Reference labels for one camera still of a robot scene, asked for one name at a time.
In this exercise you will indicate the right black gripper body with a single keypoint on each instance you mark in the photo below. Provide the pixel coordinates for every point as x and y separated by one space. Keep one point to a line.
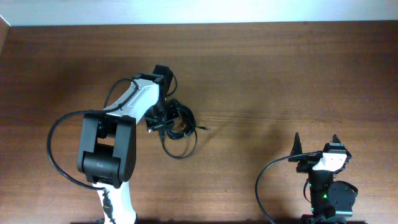
307 163

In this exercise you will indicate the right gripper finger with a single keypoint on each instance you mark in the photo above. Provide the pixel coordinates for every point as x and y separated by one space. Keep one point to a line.
335 139
297 146

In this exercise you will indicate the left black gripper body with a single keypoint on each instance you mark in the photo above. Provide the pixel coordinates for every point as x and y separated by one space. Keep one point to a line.
162 114

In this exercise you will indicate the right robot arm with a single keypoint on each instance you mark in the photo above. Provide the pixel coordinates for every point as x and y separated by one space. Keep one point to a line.
331 200

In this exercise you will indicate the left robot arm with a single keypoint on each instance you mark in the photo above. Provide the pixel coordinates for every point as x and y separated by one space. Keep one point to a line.
107 152

